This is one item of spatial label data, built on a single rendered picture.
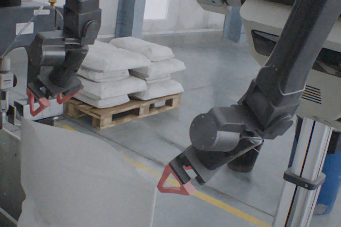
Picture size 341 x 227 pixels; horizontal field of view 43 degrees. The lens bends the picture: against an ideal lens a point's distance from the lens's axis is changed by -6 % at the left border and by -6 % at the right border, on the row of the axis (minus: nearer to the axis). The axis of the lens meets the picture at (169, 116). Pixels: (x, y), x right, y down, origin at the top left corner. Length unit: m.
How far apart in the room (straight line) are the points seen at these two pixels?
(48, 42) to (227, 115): 0.43
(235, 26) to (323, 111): 8.56
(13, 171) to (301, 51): 1.55
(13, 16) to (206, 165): 0.66
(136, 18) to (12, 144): 5.24
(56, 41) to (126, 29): 6.27
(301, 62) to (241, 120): 0.13
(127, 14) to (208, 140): 6.54
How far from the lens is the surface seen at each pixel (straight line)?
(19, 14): 1.21
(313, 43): 0.63
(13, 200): 2.06
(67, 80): 1.03
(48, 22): 1.27
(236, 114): 0.71
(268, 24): 1.09
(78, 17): 0.95
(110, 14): 7.10
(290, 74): 0.66
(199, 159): 0.79
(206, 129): 0.69
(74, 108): 4.20
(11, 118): 1.29
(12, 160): 1.97
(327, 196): 3.20
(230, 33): 9.81
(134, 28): 7.00
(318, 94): 1.19
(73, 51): 0.98
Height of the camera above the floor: 1.49
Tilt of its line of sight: 19 degrees down
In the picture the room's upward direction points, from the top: 8 degrees clockwise
